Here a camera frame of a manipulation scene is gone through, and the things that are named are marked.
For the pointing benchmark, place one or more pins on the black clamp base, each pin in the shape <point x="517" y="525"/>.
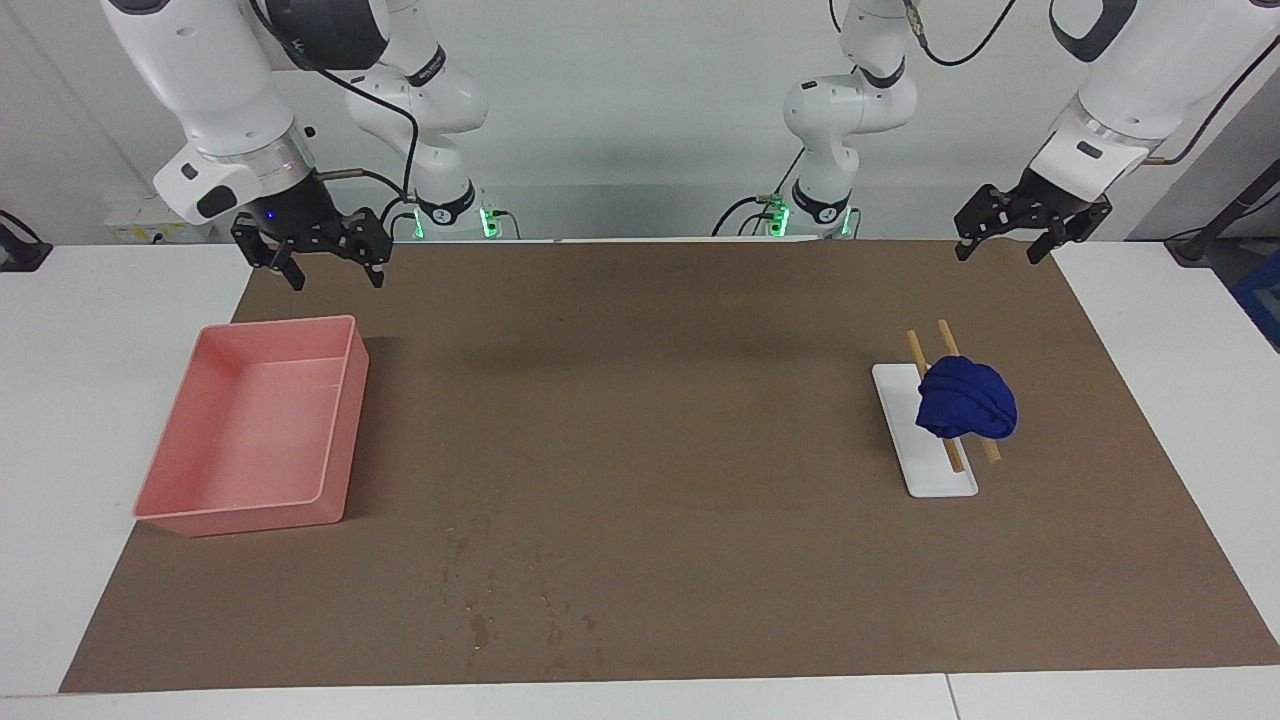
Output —
<point x="20" y="255"/>

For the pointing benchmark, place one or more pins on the pink plastic bin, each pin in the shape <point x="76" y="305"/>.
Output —
<point x="260" y="440"/>

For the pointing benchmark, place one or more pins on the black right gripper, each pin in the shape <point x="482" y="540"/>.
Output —
<point x="290" y="215"/>

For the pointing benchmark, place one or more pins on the blue crate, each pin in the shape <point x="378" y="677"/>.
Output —
<point x="1262" y="300"/>

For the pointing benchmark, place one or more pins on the black stand pole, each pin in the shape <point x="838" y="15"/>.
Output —
<point x="1190" y="250"/>

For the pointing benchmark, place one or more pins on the dark blue towel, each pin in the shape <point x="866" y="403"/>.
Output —
<point x="965" y="400"/>

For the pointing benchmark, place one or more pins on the white power strip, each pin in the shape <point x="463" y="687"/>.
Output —
<point x="130" y="230"/>

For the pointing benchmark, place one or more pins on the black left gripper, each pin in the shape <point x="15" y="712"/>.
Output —
<point x="1035" y="205"/>

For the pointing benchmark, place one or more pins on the white rack with wooden rods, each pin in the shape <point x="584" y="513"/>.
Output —
<point x="930" y="470"/>

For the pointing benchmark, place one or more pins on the brown table mat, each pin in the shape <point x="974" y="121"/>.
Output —
<point x="650" y="450"/>

